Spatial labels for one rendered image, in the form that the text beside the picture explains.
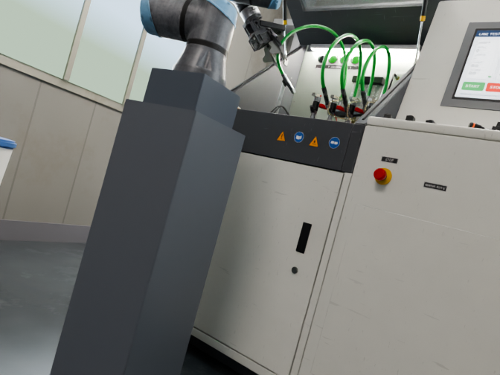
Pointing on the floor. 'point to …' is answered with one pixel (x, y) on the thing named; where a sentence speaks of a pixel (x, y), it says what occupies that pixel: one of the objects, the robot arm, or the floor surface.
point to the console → (418, 236)
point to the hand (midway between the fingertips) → (281, 60)
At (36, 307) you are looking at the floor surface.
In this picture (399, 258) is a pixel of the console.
